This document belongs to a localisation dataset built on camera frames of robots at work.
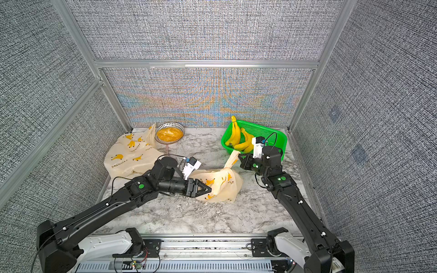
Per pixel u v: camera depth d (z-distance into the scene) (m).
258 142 0.68
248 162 0.66
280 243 0.61
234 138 1.06
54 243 0.38
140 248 0.68
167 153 1.06
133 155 0.93
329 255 0.37
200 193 0.60
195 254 0.73
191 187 0.59
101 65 0.90
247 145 1.03
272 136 0.62
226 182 0.71
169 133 1.09
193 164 0.64
